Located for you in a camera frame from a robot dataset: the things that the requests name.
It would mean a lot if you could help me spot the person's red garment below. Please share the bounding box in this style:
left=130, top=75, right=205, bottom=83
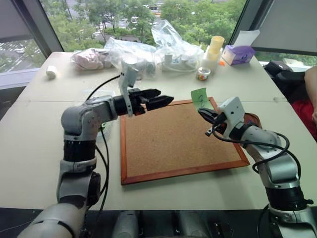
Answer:
left=291, top=98, right=317, bottom=142

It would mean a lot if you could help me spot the stack of yellow white cups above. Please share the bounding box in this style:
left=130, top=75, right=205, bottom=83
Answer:
left=202, top=35, right=226, bottom=74

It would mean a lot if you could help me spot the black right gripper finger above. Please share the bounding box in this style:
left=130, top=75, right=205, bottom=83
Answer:
left=201, top=113, right=218, bottom=125
left=198, top=107, right=219, bottom=117

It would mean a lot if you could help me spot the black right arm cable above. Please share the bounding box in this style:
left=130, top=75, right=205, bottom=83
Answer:
left=205, top=123, right=302, bottom=179

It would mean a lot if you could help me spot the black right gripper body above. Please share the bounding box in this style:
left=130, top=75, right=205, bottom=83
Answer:
left=211, top=113, right=228, bottom=134

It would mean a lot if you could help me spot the white tape roll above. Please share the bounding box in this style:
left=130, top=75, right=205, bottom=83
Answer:
left=45, top=65, right=59, bottom=80

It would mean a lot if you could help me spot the white power strip with cord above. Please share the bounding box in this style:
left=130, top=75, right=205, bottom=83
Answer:
left=161, top=53, right=200, bottom=73

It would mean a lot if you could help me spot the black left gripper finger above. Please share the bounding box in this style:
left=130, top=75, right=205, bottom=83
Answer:
left=145, top=95, right=174, bottom=112
left=139, top=88, right=162, bottom=100

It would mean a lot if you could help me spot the green sticky note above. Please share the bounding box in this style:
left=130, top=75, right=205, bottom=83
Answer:
left=190, top=87, right=214, bottom=113

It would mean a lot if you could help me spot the large clear plastic bag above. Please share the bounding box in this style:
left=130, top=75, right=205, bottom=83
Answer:
left=151, top=19, right=207, bottom=73

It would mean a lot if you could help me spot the small jar of coloured pushpins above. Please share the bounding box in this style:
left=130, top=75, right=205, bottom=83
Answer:
left=196, top=66, right=211, bottom=81

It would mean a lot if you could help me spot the black bag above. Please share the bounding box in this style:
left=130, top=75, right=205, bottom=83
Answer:
left=263, top=61, right=309, bottom=103

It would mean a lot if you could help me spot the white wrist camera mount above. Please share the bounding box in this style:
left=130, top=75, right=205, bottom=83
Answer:
left=118, top=61, right=139, bottom=117
left=217, top=96, right=246, bottom=138

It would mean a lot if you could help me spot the crumpled clear plastic bag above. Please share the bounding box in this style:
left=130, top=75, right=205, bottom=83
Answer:
left=104, top=37, right=157, bottom=81

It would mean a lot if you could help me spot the grey roller blind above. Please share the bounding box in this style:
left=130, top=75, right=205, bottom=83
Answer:
left=0, top=0, right=34, bottom=43
left=251, top=0, right=317, bottom=56

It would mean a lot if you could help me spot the purple tissue box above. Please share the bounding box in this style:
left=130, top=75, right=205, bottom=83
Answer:
left=221, top=44, right=256, bottom=66

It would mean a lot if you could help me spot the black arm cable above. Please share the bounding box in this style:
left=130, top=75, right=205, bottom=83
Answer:
left=85, top=72, right=125, bottom=238
left=205, top=123, right=302, bottom=179

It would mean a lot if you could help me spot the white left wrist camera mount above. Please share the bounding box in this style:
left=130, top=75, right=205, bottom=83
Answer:
left=118, top=61, right=139, bottom=117

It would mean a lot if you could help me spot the bag of pink cloth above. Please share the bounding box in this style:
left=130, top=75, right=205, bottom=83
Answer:
left=71, top=48, right=113, bottom=72

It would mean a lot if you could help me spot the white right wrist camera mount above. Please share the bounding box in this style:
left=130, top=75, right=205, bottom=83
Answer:
left=217, top=96, right=246, bottom=138

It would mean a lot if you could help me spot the dark rounded grey shape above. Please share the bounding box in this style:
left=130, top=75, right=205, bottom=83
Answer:
left=115, top=210, right=140, bottom=238

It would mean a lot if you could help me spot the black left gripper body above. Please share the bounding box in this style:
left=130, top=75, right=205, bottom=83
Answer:
left=128, top=88, right=150, bottom=116

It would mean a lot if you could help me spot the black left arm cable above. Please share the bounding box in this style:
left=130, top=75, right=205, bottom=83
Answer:
left=85, top=72, right=125, bottom=238

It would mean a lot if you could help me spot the wood-framed cork board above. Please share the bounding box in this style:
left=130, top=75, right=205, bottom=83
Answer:
left=120, top=96, right=251, bottom=185

